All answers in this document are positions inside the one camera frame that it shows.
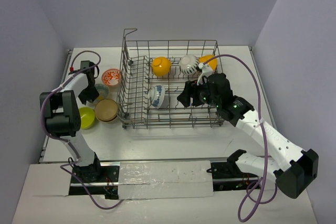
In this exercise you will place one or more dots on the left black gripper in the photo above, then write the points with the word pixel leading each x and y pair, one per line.
pixel 87 94

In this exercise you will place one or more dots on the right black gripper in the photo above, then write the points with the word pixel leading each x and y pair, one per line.
pixel 191 89

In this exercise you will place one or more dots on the blue floral ceramic bowl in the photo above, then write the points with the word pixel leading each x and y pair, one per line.
pixel 156 96

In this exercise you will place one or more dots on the white striped ceramic bowl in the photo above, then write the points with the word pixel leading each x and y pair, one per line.
pixel 188 64

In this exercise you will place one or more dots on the small orange plastic bowl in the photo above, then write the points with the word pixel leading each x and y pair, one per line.
pixel 161 66

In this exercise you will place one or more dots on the large orange plastic bowl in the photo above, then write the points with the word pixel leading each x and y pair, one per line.
pixel 213 63

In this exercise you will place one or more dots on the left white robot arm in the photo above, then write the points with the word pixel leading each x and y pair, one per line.
pixel 60 118

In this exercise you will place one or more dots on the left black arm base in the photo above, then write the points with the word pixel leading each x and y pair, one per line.
pixel 105 184

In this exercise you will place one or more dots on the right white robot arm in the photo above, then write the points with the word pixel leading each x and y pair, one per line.
pixel 293 169

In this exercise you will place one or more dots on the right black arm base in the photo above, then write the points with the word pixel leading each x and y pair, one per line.
pixel 226 176

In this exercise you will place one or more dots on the pale yellow flower bowl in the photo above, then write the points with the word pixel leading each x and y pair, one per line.
pixel 103 91

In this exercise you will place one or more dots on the tan ceramic bowl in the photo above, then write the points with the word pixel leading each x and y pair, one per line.
pixel 106 110

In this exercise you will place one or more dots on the lime green plastic bowl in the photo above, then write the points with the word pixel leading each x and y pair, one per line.
pixel 87 117

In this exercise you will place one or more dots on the red patterned white bowl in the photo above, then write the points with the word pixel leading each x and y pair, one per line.
pixel 111 77

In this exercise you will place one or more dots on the clear plastic tape sheet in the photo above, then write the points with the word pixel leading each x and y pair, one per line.
pixel 159 180

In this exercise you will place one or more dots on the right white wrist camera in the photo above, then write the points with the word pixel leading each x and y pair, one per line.
pixel 206 71

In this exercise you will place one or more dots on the grey wire dish rack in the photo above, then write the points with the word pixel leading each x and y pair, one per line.
pixel 137 79

